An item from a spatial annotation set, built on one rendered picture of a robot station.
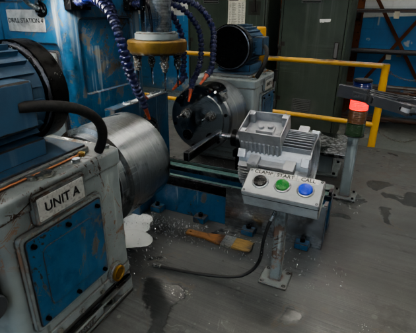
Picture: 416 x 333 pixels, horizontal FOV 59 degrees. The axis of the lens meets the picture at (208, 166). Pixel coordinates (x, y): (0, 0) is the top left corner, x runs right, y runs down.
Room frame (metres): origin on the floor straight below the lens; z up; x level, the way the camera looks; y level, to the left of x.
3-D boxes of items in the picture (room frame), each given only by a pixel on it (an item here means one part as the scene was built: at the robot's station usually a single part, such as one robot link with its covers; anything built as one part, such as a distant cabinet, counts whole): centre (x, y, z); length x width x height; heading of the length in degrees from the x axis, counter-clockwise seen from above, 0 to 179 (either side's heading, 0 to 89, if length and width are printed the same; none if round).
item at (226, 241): (0.91, -0.03, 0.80); 0.21 x 0.05 x 0.01; 67
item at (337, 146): (1.46, -0.48, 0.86); 0.27 x 0.24 x 0.12; 155
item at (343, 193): (1.20, -0.50, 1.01); 0.08 x 0.08 x 0.42; 65
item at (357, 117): (1.20, -0.50, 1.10); 0.06 x 0.06 x 0.04
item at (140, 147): (0.83, 0.27, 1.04); 0.37 x 0.25 x 0.25; 155
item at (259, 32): (1.72, -0.18, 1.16); 0.33 x 0.26 x 0.42; 155
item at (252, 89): (1.69, -0.13, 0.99); 0.35 x 0.31 x 0.37; 155
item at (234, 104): (1.45, -0.02, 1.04); 0.41 x 0.25 x 0.25; 155
